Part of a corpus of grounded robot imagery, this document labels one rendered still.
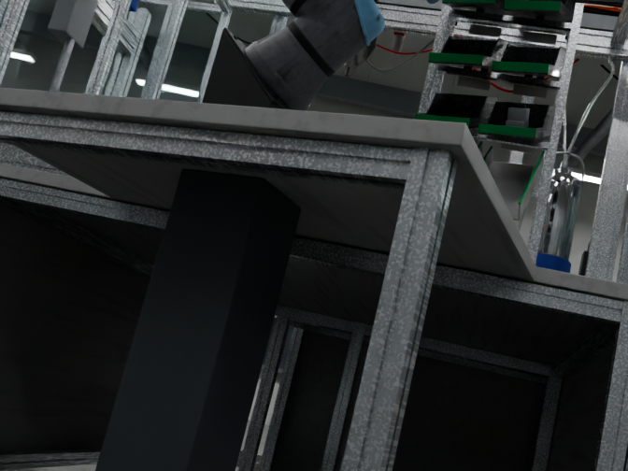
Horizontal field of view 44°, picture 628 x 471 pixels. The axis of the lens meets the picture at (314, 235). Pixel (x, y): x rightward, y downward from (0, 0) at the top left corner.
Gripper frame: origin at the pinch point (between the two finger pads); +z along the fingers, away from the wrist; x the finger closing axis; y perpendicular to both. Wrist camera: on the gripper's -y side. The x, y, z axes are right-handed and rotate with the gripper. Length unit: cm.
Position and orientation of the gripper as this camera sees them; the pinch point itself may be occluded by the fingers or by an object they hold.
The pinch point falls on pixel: (349, 72)
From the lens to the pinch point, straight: 181.5
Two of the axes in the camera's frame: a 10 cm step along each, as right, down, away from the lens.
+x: 9.5, 1.9, -2.3
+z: -2.4, 9.5, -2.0
